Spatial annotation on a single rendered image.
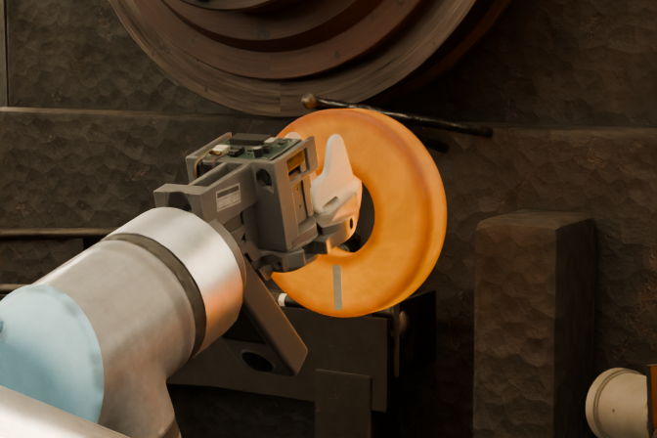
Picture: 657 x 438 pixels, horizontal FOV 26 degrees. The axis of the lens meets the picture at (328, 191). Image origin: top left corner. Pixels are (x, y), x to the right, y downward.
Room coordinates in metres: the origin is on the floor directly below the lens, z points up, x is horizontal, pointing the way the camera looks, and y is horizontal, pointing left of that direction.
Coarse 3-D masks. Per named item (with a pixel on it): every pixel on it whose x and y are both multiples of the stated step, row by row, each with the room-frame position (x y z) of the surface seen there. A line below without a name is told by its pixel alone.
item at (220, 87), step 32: (128, 0) 1.39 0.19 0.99; (448, 0) 1.22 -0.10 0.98; (480, 0) 1.21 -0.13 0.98; (416, 32) 1.23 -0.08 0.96; (448, 32) 1.22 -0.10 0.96; (160, 64) 1.37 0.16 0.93; (192, 64) 1.35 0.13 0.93; (352, 64) 1.26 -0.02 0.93; (384, 64) 1.25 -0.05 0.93; (416, 64) 1.23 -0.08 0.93; (224, 96) 1.33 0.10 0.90; (256, 96) 1.32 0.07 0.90; (288, 96) 1.30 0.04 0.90; (320, 96) 1.28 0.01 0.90; (352, 96) 1.26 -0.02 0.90
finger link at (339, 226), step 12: (348, 204) 0.99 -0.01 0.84; (324, 216) 0.97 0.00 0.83; (336, 216) 0.97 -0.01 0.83; (348, 216) 0.97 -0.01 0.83; (324, 228) 0.95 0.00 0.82; (336, 228) 0.96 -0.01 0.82; (348, 228) 0.97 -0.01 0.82; (324, 240) 0.94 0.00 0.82; (336, 240) 0.96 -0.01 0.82; (312, 252) 0.95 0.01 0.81; (324, 252) 0.94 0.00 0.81
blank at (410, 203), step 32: (288, 128) 1.06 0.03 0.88; (320, 128) 1.05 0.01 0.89; (352, 128) 1.03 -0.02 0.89; (384, 128) 1.02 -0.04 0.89; (320, 160) 1.05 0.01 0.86; (352, 160) 1.03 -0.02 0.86; (384, 160) 1.02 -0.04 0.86; (416, 160) 1.01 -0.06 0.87; (384, 192) 1.02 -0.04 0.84; (416, 192) 1.01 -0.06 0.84; (384, 224) 1.02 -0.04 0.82; (416, 224) 1.01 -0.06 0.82; (320, 256) 1.05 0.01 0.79; (352, 256) 1.03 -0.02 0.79; (384, 256) 1.02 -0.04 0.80; (416, 256) 1.00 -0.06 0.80; (288, 288) 1.06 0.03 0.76; (320, 288) 1.04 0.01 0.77; (352, 288) 1.03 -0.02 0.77; (384, 288) 1.02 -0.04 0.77; (416, 288) 1.03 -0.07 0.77
